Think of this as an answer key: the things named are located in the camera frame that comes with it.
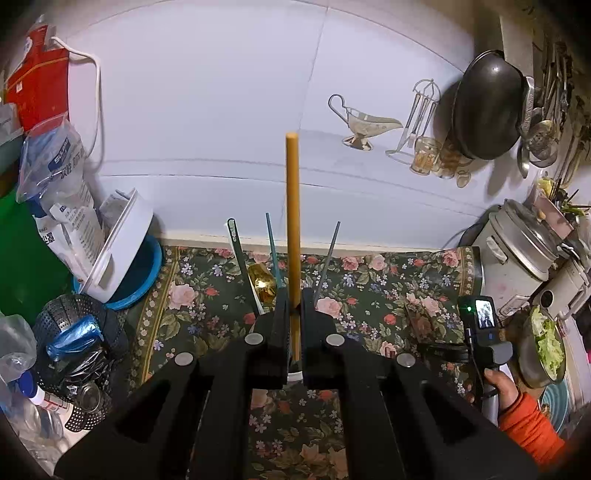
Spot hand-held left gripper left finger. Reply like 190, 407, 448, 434
54, 288, 290, 480

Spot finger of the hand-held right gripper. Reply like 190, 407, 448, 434
404, 301, 463, 346
417, 342, 471, 365

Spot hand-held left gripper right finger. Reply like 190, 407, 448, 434
300, 287, 539, 480

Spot gold spoon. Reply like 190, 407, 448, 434
246, 262, 279, 302

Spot grey chopstick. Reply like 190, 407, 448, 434
313, 221, 342, 308

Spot dark green spoon handle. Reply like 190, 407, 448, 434
225, 219, 260, 320

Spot teal chopstick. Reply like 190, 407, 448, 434
265, 212, 284, 291

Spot yellow wooden stick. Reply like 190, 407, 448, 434
285, 132, 302, 370

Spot person's right forearm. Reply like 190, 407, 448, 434
498, 392, 567, 472

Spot hanging kitchen utensils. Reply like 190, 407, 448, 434
534, 41, 591, 186

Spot person's right hand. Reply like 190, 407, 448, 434
484, 368, 523, 412

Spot floral tablecloth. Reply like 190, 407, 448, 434
124, 246, 484, 480

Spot metal pot with lettuce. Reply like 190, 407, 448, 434
516, 304, 568, 389

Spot white rice cooker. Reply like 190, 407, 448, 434
470, 198, 562, 315

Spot white kitchen appliance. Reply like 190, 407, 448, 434
537, 257, 591, 325

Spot blue plastic basin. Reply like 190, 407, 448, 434
73, 234, 164, 311

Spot white plastic tub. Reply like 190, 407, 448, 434
82, 188, 155, 304

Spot black plastic bag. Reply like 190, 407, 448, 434
59, 350, 117, 403

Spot blue plastic bag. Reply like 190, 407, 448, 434
45, 316, 102, 361

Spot metal skimmer ladle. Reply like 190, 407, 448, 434
516, 76, 560, 179

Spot black perforated steamer basket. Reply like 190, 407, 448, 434
31, 294, 131, 418

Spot black wok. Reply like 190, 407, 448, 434
452, 49, 530, 161

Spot printed clear plastic bag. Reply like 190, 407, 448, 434
17, 121, 106, 280

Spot green board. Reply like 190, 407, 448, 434
0, 184, 75, 326

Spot clear plastic bottle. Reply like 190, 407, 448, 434
0, 369, 66, 446

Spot red package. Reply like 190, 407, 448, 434
4, 24, 71, 136

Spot glass rack wall sticker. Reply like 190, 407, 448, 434
385, 79, 472, 188

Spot gravy boat wall sticker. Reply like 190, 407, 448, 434
328, 94, 404, 151

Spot white cable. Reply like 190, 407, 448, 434
50, 36, 105, 168

